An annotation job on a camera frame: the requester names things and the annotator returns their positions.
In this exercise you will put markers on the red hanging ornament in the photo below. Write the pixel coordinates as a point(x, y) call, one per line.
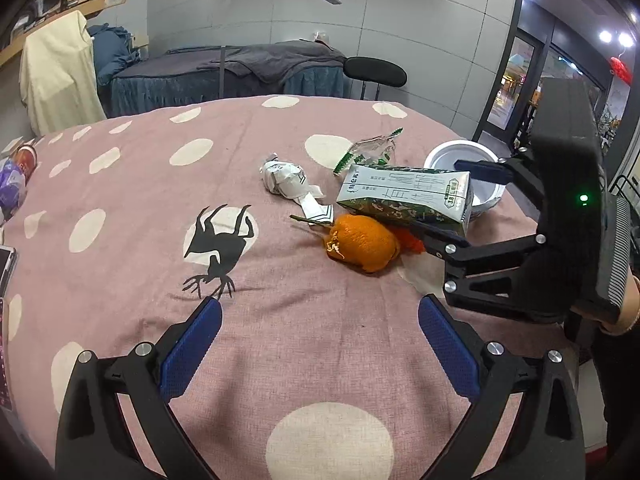
point(621, 69)

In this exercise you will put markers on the printed paper wrapper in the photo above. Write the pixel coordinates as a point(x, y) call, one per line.
point(287, 182)

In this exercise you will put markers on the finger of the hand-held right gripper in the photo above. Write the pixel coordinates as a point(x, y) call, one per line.
point(490, 170)
point(480, 260)

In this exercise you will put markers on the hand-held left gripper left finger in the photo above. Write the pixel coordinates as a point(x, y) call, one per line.
point(192, 350)

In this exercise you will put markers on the blue bedding pile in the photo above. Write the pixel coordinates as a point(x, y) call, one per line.
point(112, 52)

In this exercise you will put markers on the orange tangerine peel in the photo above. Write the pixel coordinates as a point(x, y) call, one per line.
point(360, 242)

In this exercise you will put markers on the cream cloth on chair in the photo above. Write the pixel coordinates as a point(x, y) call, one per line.
point(60, 75)

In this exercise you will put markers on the green and white milk carton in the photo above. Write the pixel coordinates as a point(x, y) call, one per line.
point(405, 192)

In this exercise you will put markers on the pink polka dot blanket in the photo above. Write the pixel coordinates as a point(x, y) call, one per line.
point(300, 335)

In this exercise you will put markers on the round ceiling light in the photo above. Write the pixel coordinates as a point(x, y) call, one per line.
point(605, 36)
point(625, 39)

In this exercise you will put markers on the clear green-edged snack wrapper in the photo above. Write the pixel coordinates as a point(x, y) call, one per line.
point(370, 152)

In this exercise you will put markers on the massage bed with grey blanket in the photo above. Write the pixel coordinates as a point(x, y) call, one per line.
point(225, 77)

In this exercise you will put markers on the purple packet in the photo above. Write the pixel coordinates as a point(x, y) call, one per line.
point(10, 187)

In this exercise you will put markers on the black door frame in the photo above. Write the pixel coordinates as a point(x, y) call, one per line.
point(505, 85)

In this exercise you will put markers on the person's dark clothing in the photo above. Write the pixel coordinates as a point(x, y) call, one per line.
point(617, 390)

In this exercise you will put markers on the black stool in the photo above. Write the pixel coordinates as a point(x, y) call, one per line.
point(375, 71)

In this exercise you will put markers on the smartphone with lit screen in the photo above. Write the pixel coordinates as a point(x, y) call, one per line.
point(2, 355)

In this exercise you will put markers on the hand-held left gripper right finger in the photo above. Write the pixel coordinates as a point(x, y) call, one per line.
point(447, 350)

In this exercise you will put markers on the small round jar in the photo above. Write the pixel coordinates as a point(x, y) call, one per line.
point(29, 159)

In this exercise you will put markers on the dark smartphone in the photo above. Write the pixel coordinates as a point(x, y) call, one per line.
point(6, 267)

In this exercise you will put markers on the person's right hand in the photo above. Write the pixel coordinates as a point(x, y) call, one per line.
point(629, 305)

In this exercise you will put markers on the white bowl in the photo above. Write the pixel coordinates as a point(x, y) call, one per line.
point(465, 155)

